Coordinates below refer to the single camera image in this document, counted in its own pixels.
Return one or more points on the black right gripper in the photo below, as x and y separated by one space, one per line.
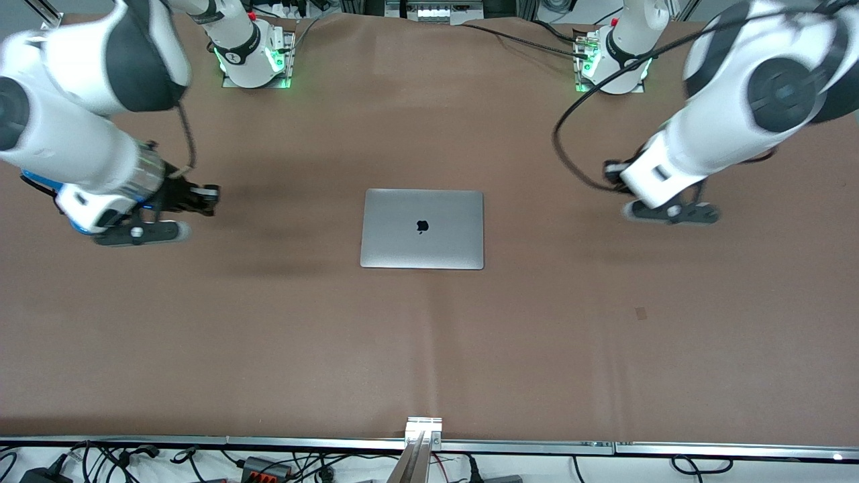
176 193

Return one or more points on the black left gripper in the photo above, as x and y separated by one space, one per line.
612 169

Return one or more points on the grey laptop computer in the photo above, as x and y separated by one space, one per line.
421 231

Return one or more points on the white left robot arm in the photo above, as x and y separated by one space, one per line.
725 134

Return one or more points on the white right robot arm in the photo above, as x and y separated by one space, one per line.
74 147

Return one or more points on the blue desk lamp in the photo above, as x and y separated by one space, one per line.
80 228

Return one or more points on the brown table mat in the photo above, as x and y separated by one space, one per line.
268 335

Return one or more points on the white power strip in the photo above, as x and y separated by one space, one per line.
288 10

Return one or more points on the metal control box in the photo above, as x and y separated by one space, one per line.
433 12

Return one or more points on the grey orange connector box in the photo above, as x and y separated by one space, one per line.
265 467

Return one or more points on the black power adapter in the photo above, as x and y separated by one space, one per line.
43 476

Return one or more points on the small grey box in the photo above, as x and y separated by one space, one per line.
503 479

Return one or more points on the black power plug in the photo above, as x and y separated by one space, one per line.
473 473

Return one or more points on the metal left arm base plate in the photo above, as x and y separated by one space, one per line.
641 87

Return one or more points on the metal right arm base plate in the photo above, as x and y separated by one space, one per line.
289 40

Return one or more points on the aluminium frame profile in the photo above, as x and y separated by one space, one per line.
48 15

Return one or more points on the aluminium table edge rail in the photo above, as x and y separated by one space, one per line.
537 446

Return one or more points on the aluminium camera post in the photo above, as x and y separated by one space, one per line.
419 456

